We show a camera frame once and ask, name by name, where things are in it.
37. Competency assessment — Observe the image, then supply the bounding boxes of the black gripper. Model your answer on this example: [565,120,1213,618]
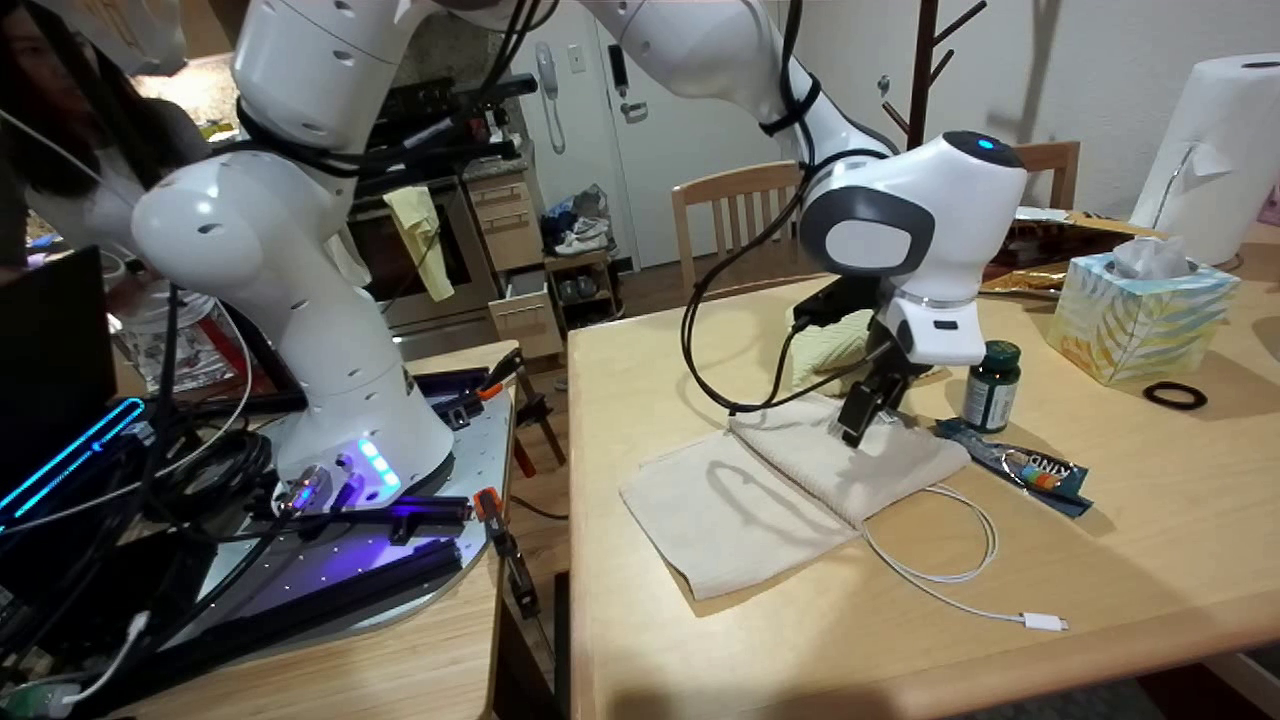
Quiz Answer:
[837,325,927,447]

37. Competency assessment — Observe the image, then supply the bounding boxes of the black laptop screen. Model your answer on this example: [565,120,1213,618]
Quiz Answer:
[0,243,117,472]

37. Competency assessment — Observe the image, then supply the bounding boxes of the yellow hanging rag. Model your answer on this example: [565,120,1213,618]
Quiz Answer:
[380,178,455,304]

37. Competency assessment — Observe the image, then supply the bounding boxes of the dark door lock handle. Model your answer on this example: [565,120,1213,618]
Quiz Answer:
[603,35,651,126]

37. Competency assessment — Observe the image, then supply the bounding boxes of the white sneaker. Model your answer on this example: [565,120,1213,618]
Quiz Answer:
[542,182,618,258]

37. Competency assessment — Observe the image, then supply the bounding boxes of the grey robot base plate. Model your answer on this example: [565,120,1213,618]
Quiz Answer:
[172,337,523,655]

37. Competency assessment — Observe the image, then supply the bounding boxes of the wooden drawer cabinet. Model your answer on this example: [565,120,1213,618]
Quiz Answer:
[464,165,573,362]

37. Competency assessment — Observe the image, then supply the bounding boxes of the white electric water boiler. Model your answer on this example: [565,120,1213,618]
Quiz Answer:
[1127,51,1280,271]

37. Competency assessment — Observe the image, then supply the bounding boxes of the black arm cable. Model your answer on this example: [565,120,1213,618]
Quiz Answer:
[676,0,887,418]

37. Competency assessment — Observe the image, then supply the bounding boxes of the patterned tissue box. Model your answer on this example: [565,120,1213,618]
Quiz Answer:
[1043,237,1245,392]

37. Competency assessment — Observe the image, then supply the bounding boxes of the dark wooden coat rack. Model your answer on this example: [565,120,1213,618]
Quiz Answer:
[876,0,994,150]

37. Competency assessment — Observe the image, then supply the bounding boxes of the red black clamp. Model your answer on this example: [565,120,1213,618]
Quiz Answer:
[473,484,540,618]

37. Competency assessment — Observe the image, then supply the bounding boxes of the beige cloth towel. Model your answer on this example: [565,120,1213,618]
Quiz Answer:
[615,394,974,618]

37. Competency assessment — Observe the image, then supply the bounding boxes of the white charging cable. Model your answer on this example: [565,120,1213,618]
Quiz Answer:
[852,484,1072,638]

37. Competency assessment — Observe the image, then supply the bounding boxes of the dark green pill bottle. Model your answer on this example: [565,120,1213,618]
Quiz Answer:
[959,337,1029,436]

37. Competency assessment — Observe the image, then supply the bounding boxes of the black rubber ring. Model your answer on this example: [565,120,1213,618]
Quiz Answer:
[1141,376,1213,417]

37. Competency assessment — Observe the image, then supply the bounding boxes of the white wall telephone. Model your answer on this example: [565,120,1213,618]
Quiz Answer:
[531,35,573,158]

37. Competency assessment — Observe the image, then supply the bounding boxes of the brown snack bag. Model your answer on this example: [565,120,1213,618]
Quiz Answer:
[1002,200,1159,271]

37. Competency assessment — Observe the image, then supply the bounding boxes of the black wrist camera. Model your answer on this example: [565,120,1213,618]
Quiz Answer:
[790,271,887,337]

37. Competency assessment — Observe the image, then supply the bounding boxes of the black box with blue light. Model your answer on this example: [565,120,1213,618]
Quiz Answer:
[0,392,153,528]

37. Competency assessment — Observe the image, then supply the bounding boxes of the person with dark hair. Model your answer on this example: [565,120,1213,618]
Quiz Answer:
[0,0,203,257]

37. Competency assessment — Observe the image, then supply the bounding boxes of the dark snack bar wrapper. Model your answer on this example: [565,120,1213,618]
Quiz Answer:
[930,417,1095,525]

